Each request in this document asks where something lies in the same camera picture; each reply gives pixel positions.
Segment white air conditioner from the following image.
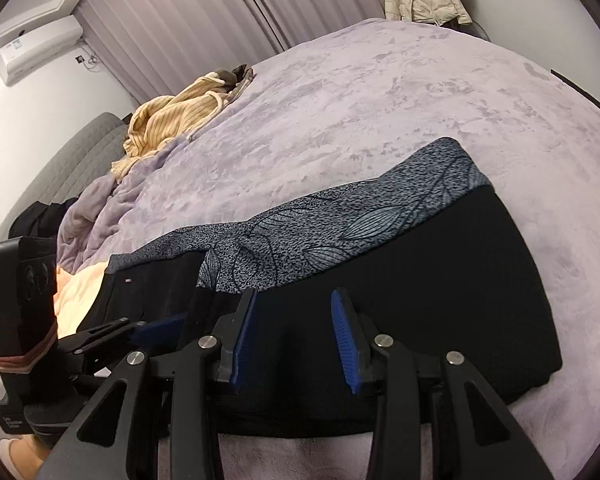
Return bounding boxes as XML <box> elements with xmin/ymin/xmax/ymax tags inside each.
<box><xmin>0</xmin><ymin>15</ymin><xmax>84</xmax><ymax>86</ymax></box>

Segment purple plush blanket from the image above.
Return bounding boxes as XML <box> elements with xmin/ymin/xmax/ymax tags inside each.
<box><xmin>55</xmin><ymin>17</ymin><xmax>600</xmax><ymax>480</ymax></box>

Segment pale pleated curtain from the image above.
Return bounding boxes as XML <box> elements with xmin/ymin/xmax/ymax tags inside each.
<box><xmin>74</xmin><ymin>0</ymin><xmax>397</xmax><ymax>107</ymax></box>

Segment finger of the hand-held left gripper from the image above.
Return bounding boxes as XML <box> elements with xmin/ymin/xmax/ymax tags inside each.
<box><xmin>129</xmin><ymin>311</ymin><xmax>190</xmax><ymax>350</ymax></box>
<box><xmin>57</xmin><ymin>317</ymin><xmax>148</xmax><ymax>357</ymax></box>

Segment beige slipper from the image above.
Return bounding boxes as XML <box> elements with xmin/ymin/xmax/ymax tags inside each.
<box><xmin>0</xmin><ymin>437</ymin><xmax>48</xmax><ymax>480</ymax></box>

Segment grey quilted headboard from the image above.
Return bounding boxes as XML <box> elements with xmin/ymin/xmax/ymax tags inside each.
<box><xmin>0</xmin><ymin>111</ymin><xmax>132</xmax><ymax>246</ymax></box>

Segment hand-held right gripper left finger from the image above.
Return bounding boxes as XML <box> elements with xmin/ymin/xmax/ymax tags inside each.
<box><xmin>35</xmin><ymin>287</ymin><xmax>261</xmax><ymax>480</ymax></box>

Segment yellow striped garment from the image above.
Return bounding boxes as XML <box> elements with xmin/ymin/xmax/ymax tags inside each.
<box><xmin>111</xmin><ymin>71</ymin><xmax>241</xmax><ymax>181</ymax></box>

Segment brown grey cloth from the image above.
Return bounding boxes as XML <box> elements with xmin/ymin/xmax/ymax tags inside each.
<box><xmin>227</xmin><ymin>64</ymin><xmax>257</xmax><ymax>98</ymax></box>

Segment black pants with leaf-print lining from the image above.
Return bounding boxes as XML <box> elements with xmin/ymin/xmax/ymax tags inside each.
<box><xmin>75</xmin><ymin>136</ymin><xmax>564</xmax><ymax>436</ymax></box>

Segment black clothing pile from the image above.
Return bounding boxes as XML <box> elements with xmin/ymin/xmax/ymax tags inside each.
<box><xmin>8</xmin><ymin>199</ymin><xmax>79</xmax><ymax>241</ymax></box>

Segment cream blanket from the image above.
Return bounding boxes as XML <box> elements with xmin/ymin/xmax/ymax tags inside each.
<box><xmin>52</xmin><ymin>264</ymin><xmax>115</xmax><ymax>337</ymax></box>

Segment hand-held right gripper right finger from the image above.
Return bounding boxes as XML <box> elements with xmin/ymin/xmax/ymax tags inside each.
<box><xmin>330</xmin><ymin>287</ymin><xmax>556</xmax><ymax>480</ymax></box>

